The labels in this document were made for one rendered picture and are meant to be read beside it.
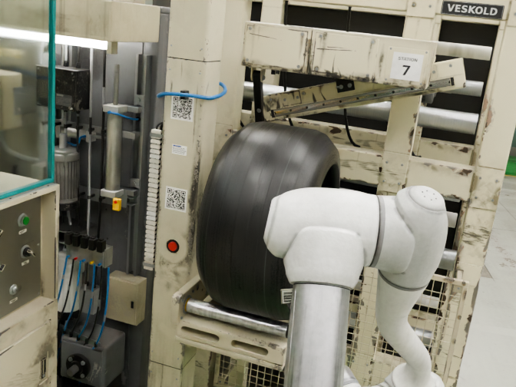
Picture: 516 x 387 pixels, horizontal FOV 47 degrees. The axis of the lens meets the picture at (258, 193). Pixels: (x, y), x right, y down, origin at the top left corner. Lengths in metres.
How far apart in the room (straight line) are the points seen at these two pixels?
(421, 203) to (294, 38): 1.05
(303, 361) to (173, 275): 1.04
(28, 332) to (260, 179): 0.82
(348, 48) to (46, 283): 1.18
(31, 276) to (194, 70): 0.78
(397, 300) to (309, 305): 0.21
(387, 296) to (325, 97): 1.06
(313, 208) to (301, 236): 0.05
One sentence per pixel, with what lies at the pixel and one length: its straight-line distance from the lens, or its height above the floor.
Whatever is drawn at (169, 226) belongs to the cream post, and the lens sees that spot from 1.93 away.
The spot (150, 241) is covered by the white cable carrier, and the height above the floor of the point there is 1.05.
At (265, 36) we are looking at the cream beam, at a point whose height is 1.74.
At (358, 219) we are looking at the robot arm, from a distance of 1.03.
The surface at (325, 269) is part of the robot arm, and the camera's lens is 1.01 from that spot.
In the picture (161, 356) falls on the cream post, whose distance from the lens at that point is 2.14.
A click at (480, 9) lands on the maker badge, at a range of 2.21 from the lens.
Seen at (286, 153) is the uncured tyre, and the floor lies 1.44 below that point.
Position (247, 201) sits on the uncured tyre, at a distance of 1.60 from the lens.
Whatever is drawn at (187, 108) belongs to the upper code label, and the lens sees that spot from 1.82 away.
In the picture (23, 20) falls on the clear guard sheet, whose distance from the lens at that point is 1.69.
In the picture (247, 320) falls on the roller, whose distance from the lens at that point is 1.85.
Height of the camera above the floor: 1.78
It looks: 16 degrees down
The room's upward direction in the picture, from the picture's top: 6 degrees clockwise
